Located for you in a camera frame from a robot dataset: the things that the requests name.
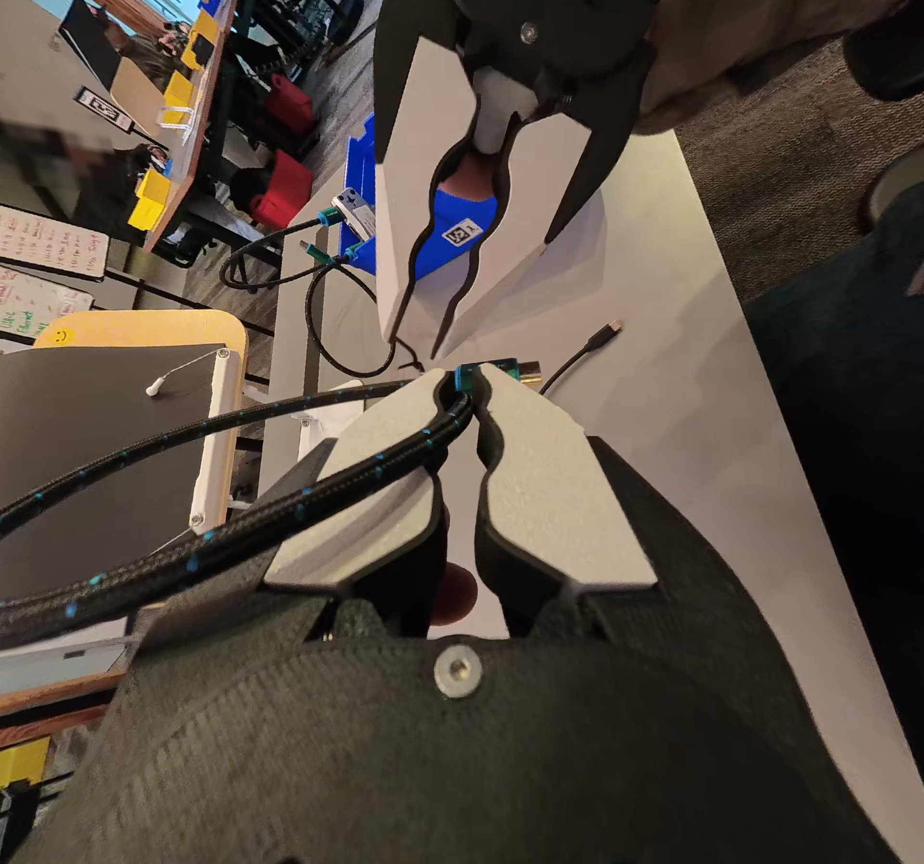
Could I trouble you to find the red bin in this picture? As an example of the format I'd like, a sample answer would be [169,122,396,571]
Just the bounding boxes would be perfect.
[253,150,316,230]
[260,74,316,138]

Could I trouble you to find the whiteboard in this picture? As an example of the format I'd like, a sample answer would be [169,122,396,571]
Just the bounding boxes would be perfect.
[0,266,96,344]
[0,205,111,282]

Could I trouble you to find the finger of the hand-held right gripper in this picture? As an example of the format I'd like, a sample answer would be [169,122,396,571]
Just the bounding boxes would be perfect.
[379,36,499,345]
[431,111,590,360]

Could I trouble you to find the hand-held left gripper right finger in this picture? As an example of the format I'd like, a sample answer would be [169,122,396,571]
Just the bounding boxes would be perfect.
[471,364,658,631]

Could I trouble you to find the black tilted board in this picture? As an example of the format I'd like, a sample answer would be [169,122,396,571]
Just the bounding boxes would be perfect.
[0,345,239,599]

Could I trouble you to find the braided black hdmi cable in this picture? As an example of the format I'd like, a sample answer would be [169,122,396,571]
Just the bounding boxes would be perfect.
[0,356,547,651]

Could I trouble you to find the small yellow bin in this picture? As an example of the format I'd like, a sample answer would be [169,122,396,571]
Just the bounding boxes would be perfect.
[128,165,174,230]

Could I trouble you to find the short black usb cable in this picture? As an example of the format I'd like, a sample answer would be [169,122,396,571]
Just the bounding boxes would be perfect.
[538,319,626,400]

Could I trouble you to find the white bar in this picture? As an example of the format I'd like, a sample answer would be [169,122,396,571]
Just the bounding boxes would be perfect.
[191,349,238,533]

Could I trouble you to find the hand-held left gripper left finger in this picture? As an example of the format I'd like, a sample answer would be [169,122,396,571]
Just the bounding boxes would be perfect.
[265,371,451,631]

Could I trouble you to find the long wooden desk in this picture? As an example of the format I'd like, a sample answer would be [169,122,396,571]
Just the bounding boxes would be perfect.
[145,0,270,253]

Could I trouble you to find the person's right forearm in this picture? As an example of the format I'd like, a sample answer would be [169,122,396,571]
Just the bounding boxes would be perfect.
[636,0,924,138]

